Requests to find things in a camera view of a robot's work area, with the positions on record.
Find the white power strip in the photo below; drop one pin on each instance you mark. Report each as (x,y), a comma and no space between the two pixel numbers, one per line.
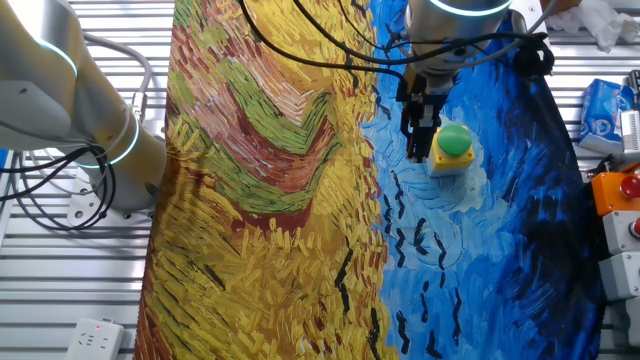
(95,340)

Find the orange box red button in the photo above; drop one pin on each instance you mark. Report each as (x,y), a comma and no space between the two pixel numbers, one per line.
(612,192)

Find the plain grey switch box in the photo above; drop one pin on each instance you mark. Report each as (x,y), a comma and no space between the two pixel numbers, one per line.
(620,275)

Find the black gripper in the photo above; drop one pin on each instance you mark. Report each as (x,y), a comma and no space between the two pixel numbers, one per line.
(425,95)

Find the yellow box green push button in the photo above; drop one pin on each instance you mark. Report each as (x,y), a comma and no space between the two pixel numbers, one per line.
(452,150)

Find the white ribbed device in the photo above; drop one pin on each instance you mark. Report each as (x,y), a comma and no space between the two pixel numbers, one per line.
(631,132)

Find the white crumpled plastic bag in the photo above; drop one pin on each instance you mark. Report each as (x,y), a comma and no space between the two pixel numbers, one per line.
(595,20)

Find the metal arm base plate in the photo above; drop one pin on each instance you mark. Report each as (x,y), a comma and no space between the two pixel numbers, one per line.
(82,207)

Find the painted wheat field tablecloth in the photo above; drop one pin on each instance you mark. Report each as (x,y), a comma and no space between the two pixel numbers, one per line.
(280,210)

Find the grey box red button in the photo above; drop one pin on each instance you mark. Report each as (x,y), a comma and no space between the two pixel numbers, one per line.
(620,232)

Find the blue tissue pack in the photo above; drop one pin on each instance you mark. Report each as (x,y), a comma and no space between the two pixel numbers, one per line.
(602,117)

